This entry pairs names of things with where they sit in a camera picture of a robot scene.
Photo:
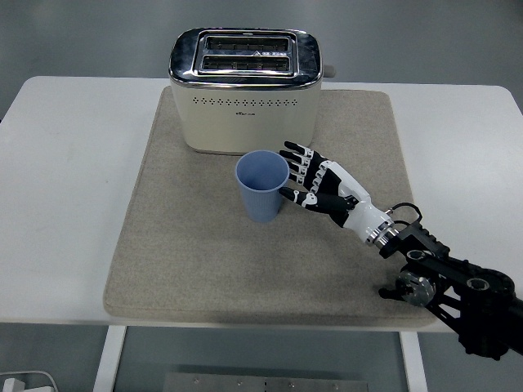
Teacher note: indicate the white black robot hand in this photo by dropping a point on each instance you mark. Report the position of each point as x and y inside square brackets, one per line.
[359, 208]

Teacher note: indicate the blue ribbed plastic cup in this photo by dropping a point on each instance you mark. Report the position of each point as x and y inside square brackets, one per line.
[259, 204]

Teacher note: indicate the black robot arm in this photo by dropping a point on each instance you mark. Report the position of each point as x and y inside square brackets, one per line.
[461, 281]

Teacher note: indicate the cream chrome two-slot toaster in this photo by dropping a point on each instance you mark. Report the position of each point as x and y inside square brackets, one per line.
[245, 122]

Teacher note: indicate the white table leg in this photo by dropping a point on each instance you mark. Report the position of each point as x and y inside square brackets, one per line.
[109, 359]
[413, 363]

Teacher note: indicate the beige fabric table mat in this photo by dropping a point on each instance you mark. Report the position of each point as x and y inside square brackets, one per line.
[204, 265]

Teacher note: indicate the grey metal plate with screws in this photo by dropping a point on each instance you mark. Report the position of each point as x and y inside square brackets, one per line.
[265, 384]

